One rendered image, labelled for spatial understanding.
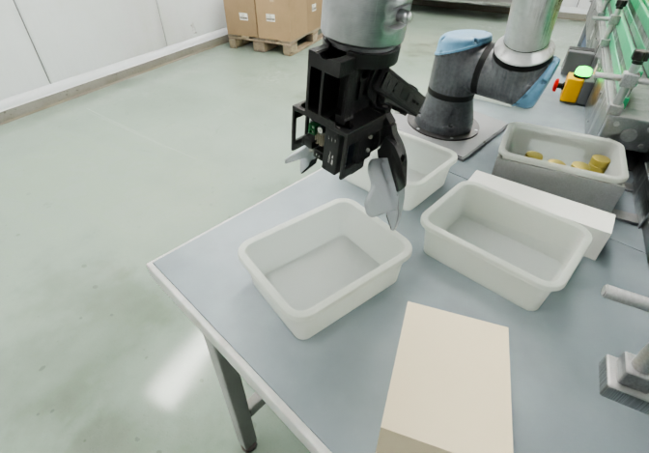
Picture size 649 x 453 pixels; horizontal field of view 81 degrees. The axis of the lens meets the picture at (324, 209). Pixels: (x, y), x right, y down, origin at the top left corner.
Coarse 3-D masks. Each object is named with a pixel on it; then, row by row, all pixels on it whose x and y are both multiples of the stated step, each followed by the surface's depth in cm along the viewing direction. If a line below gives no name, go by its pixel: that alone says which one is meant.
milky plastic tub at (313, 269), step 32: (288, 224) 61; (320, 224) 65; (352, 224) 67; (384, 224) 61; (256, 256) 59; (288, 256) 64; (320, 256) 65; (352, 256) 65; (384, 256) 62; (288, 288) 60; (320, 288) 60; (352, 288) 51; (384, 288) 59; (288, 320) 52; (320, 320) 52
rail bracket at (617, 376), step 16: (608, 288) 33; (640, 304) 32; (624, 352) 37; (640, 352) 35; (608, 368) 38; (624, 368) 36; (640, 368) 35; (608, 384) 37; (624, 384) 36; (640, 384) 36; (624, 400) 37; (640, 400) 36
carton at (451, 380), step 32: (416, 320) 47; (448, 320) 47; (480, 320) 47; (416, 352) 43; (448, 352) 43; (480, 352) 43; (416, 384) 40; (448, 384) 40; (480, 384) 40; (384, 416) 38; (416, 416) 38; (448, 416) 38; (480, 416) 38; (384, 448) 39; (416, 448) 37; (448, 448) 35; (480, 448) 35; (512, 448) 35
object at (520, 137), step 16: (512, 128) 85; (528, 128) 86; (544, 128) 84; (512, 144) 89; (528, 144) 87; (544, 144) 86; (560, 144) 84; (576, 144) 83; (592, 144) 81; (608, 144) 80; (528, 160) 74; (544, 160) 73; (576, 160) 84; (624, 160) 73; (592, 176) 70; (608, 176) 69; (624, 176) 69
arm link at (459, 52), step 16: (448, 32) 90; (464, 32) 89; (480, 32) 88; (448, 48) 87; (464, 48) 85; (480, 48) 85; (448, 64) 89; (464, 64) 87; (480, 64) 85; (432, 80) 94; (448, 80) 90; (464, 80) 88; (464, 96) 92
